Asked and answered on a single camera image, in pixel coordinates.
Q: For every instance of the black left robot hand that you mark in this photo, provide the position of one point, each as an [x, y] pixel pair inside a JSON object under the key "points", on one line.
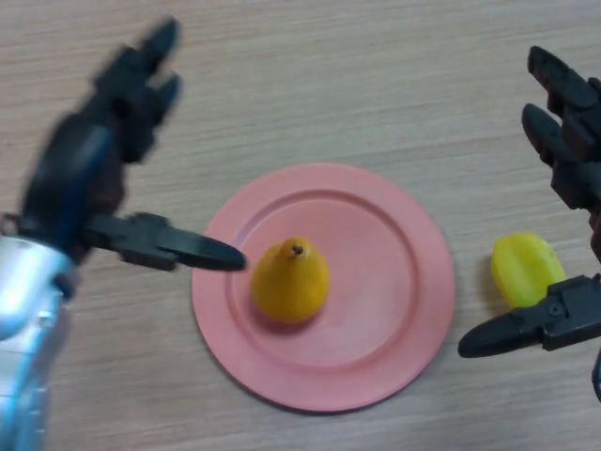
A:
{"points": [[80, 169]]}

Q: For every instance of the yellow orange pear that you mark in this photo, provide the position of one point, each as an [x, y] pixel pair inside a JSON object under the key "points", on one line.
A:
{"points": [[291, 286]]}

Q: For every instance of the yellow green starfruit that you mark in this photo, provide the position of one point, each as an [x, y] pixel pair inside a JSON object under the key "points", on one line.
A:
{"points": [[523, 268]]}

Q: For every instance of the pink round plate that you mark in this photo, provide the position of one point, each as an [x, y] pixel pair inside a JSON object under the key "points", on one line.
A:
{"points": [[375, 305]]}

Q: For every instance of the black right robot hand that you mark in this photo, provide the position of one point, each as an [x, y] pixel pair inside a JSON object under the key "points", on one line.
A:
{"points": [[575, 150]]}

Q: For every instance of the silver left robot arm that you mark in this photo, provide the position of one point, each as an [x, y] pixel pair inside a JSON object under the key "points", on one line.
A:
{"points": [[28, 329]]}

